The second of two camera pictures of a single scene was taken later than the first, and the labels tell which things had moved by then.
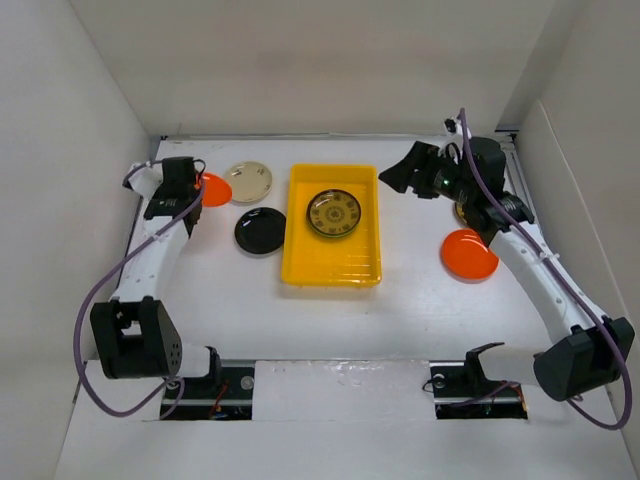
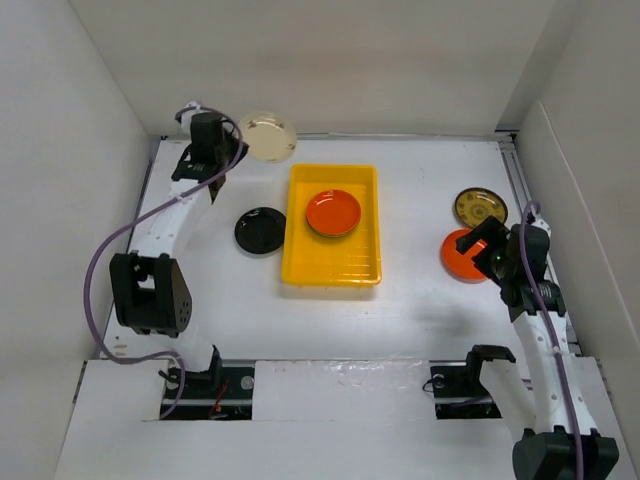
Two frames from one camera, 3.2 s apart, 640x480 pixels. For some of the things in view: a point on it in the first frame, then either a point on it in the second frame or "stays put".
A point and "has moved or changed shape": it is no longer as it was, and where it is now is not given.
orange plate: [465, 256] stays put
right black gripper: [422, 156] to [494, 233]
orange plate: [216, 191] has moved or changed shape
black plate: [260, 230] stays put
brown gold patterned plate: [333, 213] stays put
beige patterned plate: [249, 181] to [270, 136]
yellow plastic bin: [313, 260] stays put
